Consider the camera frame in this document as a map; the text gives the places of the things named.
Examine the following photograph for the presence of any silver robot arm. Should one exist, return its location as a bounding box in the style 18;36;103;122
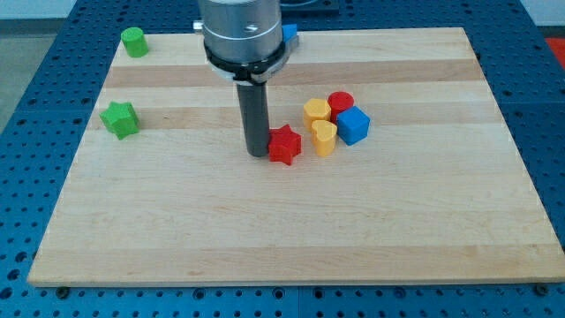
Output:
194;0;299;157

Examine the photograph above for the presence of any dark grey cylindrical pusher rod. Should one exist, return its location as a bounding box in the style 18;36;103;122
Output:
237;84;270;157

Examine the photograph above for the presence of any red cylinder block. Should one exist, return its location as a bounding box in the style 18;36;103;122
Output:
327;91;354;123

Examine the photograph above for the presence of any red star block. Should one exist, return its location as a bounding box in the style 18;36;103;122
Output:
268;125;302;165

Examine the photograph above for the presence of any wooden board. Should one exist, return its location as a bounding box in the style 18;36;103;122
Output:
28;27;564;287

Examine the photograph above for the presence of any green star block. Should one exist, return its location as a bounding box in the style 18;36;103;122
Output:
99;102;139;140

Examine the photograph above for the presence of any small blue block behind arm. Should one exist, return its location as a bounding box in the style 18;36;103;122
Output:
282;24;298;42

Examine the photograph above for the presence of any yellow heart block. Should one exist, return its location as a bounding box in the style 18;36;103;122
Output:
312;120;337;157

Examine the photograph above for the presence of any yellow hexagon block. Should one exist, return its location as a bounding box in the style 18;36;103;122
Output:
303;98;331;132

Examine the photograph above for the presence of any blue cube block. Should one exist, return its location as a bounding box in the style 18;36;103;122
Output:
336;106;371;146

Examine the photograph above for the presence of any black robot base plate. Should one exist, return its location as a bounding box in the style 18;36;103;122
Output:
280;0;340;12

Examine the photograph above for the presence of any green cylinder block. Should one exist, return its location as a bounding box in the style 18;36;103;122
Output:
120;26;149;58

